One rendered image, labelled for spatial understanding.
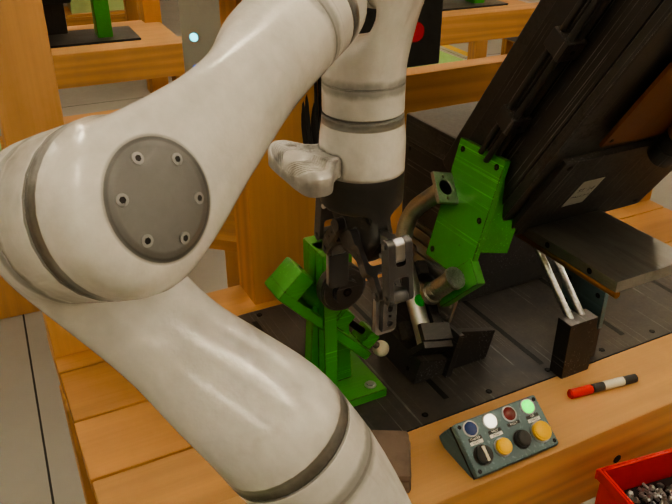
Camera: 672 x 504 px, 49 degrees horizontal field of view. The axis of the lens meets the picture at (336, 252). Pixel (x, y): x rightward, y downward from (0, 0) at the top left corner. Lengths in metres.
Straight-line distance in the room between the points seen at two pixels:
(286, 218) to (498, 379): 0.50
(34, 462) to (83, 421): 1.31
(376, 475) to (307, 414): 0.07
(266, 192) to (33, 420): 1.56
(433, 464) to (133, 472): 0.44
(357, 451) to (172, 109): 0.24
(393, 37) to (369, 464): 0.31
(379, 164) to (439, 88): 1.01
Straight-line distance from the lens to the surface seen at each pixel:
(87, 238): 0.33
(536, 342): 1.39
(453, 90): 1.65
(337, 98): 0.60
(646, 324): 1.51
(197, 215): 0.36
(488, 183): 1.17
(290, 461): 0.45
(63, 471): 2.52
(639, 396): 1.32
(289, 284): 1.07
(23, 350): 3.09
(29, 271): 0.38
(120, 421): 1.26
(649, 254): 1.25
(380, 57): 0.59
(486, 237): 1.20
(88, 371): 1.38
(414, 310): 1.25
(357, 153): 0.61
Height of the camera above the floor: 1.69
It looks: 29 degrees down
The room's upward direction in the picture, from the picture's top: straight up
